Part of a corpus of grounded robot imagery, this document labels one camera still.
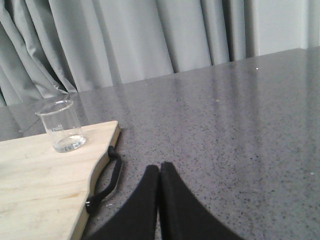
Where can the small glass beaker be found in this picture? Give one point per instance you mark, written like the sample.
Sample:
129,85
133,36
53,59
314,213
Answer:
62,125

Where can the wooden cutting board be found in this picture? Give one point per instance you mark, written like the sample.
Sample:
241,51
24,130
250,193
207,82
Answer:
43,192

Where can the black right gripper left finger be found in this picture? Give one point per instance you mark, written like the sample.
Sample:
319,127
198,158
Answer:
136,219

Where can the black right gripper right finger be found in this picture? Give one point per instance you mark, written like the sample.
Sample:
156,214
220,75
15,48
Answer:
182,216

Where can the black board strap handle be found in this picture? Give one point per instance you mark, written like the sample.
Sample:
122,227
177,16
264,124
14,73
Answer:
93,202

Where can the grey curtain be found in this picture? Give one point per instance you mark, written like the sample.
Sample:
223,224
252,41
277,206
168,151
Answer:
51,48

